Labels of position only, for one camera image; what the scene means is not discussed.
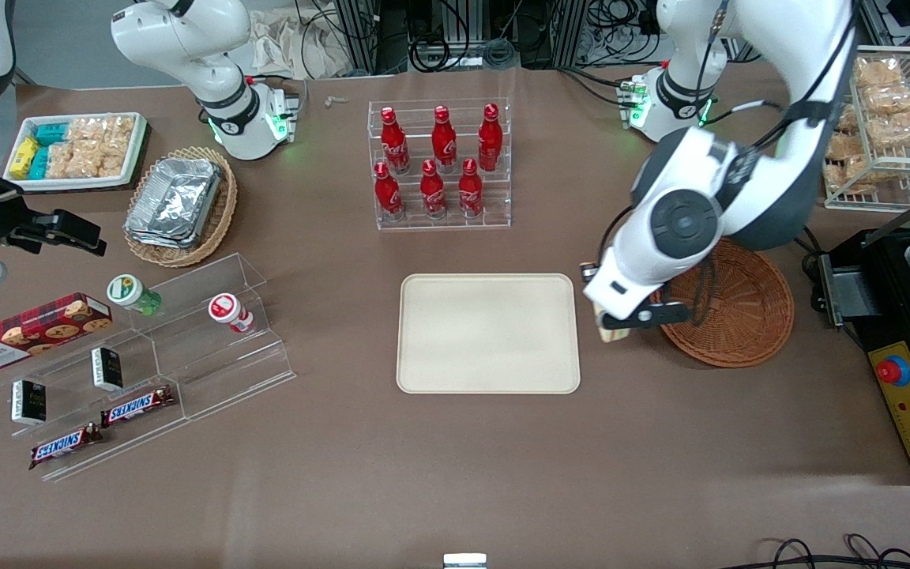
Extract light oval wicker basket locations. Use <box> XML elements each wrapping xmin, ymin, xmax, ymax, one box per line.
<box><xmin>123</xmin><ymin>146</ymin><xmax>239</xmax><ymax>268</ymax></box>

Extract Snickers chocolate bar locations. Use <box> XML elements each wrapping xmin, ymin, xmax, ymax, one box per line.
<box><xmin>100</xmin><ymin>386</ymin><xmax>176</xmax><ymax>428</ymax></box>
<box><xmin>28</xmin><ymin>423</ymin><xmax>104</xmax><ymax>471</ymax></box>

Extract yellow snack packet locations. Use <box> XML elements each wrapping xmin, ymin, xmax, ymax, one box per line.
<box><xmin>10</xmin><ymin>138</ymin><xmax>39</xmax><ymax>179</ymax></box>

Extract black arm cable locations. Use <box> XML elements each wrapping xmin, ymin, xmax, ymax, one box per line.
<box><xmin>708</xmin><ymin>0</ymin><xmax>855</xmax><ymax>159</ymax></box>

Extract black machine housing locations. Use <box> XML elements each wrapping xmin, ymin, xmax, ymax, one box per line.
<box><xmin>809</xmin><ymin>225</ymin><xmax>910</xmax><ymax>485</ymax></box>

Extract white crumpled cloth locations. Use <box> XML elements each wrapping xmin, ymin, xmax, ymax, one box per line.
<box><xmin>248</xmin><ymin>8</ymin><xmax>349</xmax><ymax>80</ymax></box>

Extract clear acrylic stepped display stand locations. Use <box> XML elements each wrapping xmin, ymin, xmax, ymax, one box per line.
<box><xmin>0</xmin><ymin>253</ymin><xmax>298</xmax><ymax>483</ymax></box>

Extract sandwich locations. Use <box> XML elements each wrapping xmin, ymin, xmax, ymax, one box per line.
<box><xmin>593</xmin><ymin>304</ymin><xmax>632</xmax><ymax>345</ymax></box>

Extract red lidded yogurt cup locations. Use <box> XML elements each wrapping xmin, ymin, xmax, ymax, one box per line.
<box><xmin>208</xmin><ymin>293</ymin><xmax>254</xmax><ymax>334</ymax></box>

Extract black floor cable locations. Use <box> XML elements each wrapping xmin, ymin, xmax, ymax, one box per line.
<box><xmin>739</xmin><ymin>533</ymin><xmax>910</xmax><ymax>569</ymax></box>

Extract red tartan cookie box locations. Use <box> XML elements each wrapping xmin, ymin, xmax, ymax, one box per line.
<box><xmin>0</xmin><ymin>292</ymin><xmax>114</xmax><ymax>374</ymax></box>

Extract white rectangular snack tray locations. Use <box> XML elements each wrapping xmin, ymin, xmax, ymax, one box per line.
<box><xmin>3</xmin><ymin>112</ymin><xmax>148</xmax><ymax>193</ymax></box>

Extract red cola bottle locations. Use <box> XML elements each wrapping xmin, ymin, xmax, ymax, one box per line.
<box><xmin>420</xmin><ymin>160</ymin><xmax>448</xmax><ymax>220</ymax></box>
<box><xmin>478</xmin><ymin>104</ymin><xmax>503</xmax><ymax>171</ymax></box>
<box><xmin>431</xmin><ymin>105</ymin><xmax>458</xmax><ymax>173</ymax></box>
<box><xmin>380</xmin><ymin>107</ymin><xmax>411</xmax><ymax>175</ymax></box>
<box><xmin>374</xmin><ymin>161</ymin><xmax>407</xmax><ymax>222</ymax></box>
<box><xmin>459</xmin><ymin>158</ymin><xmax>484</xmax><ymax>218</ymax></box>

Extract brown round wicker basket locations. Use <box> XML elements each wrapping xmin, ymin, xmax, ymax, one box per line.
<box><xmin>656</xmin><ymin>237</ymin><xmax>795</xmax><ymax>369</ymax></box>

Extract green lidded yogurt cup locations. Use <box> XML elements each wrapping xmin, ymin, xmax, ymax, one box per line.
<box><xmin>107</xmin><ymin>274</ymin><xmax>163</xmax><ymax>317</ymax></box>

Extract silver foil container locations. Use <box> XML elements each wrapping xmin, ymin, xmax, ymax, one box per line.
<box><xmin>130</xmin><ymin>156</ymin><xmax>224</xmax><ymax>238</ymax></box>
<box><xmin>125</xmin><ymin>213</ymin><xmax>207</xmax><ymax>251</ymax></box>

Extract small black snack box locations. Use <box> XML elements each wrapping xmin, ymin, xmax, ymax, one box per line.
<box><xmin>91</xmin><ymin>347</ymin><xmax>124</xmax><ymax>392</ymax></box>
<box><xmin>11</xmin><ymin>379</ymin><xmax>47</xmax><ymax>426</ymax></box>

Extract clear acrylic bottle rack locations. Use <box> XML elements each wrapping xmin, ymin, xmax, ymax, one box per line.
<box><xmin>367</xmin><ymin>98</ymin><xmax>513</xmax><ymax>232</ymax></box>

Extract beige rectangular serving tray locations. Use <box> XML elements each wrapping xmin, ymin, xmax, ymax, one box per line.
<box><xmin>397</xmin><ymin>273</ymin><xmax>582</xmax><ymax>395</ymax></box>

